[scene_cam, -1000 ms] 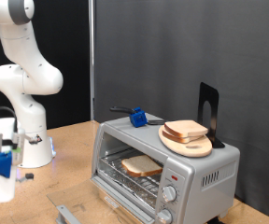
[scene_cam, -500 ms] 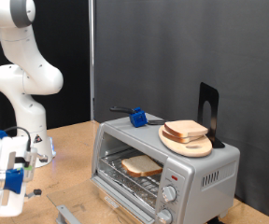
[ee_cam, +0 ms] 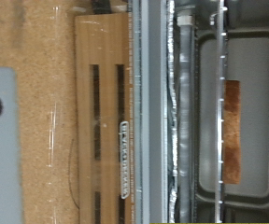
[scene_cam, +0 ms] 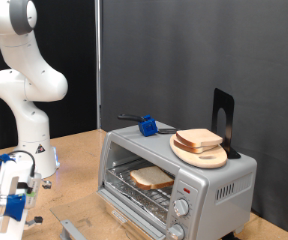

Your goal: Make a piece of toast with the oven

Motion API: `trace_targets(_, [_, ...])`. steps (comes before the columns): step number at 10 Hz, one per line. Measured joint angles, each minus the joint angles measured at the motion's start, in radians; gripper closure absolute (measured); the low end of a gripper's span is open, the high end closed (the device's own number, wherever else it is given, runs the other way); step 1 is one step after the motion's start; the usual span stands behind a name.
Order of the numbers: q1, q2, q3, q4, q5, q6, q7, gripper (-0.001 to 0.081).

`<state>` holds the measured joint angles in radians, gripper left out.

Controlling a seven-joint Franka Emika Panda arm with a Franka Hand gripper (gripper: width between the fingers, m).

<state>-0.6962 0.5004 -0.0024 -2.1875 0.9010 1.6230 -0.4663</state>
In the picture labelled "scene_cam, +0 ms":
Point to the round wooden cutting board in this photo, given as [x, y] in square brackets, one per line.
[200, 159]

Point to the silver oven knob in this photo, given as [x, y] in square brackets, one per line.
[176, 232]
[181, 207]

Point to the silver toaster oven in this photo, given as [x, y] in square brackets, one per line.
[230, 206]

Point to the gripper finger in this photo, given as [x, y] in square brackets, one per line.
[34, 221]
[46, 184]

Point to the metal spatula with blue block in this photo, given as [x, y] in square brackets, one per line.
[148, 126]

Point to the black backdrop curtain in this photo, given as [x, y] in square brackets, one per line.
[80, 50]

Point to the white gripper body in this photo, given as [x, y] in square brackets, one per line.
[17, 173]

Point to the black metal bookend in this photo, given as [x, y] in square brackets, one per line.
[229, 106]

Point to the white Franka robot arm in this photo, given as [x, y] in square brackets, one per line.
[30, 83]

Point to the vertical metal pole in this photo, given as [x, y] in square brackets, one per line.
[98, 66]

